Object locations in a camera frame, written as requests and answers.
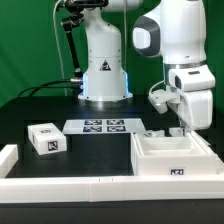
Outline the black cable bundle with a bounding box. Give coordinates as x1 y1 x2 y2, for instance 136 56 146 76
17 78 83 98

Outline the white cabinet body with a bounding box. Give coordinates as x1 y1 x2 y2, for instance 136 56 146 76
131 131 224 176

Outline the white flat tag base plate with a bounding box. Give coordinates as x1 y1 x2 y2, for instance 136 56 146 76
63 118 145 134

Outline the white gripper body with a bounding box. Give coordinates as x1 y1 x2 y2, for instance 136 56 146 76
168 90 213 130

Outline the white U-shaped fence wall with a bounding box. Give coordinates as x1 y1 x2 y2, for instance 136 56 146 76
0 144 224 203

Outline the white cabinet door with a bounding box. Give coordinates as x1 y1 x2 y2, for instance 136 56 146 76
169 127 186 137
142 130 165 138

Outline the grey thin cable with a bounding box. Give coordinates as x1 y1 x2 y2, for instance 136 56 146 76
52 0 68 97

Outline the white small tagged box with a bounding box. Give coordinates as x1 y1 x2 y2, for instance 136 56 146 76
28 123 67 155

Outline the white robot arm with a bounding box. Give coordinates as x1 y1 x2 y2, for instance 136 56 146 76
79 0 215 130

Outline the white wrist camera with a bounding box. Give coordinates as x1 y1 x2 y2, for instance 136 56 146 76
148 89 173 114

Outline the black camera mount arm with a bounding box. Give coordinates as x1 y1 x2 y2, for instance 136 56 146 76
56 0 109 78

